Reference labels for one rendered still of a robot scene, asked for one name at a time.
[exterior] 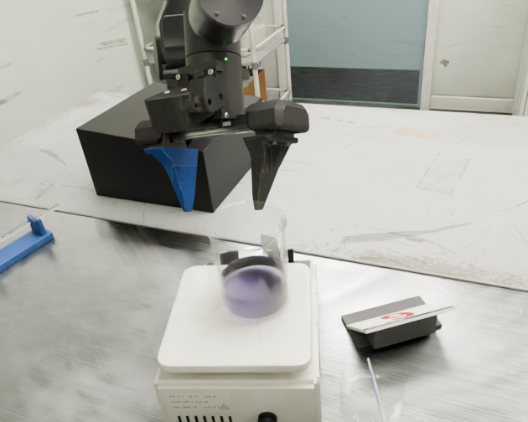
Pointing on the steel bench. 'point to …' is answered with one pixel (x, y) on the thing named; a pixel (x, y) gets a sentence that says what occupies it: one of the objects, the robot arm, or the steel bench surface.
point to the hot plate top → (235, 330)
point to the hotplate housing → (245, 389)
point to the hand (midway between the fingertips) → (220, 177)
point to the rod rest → (16, 249)
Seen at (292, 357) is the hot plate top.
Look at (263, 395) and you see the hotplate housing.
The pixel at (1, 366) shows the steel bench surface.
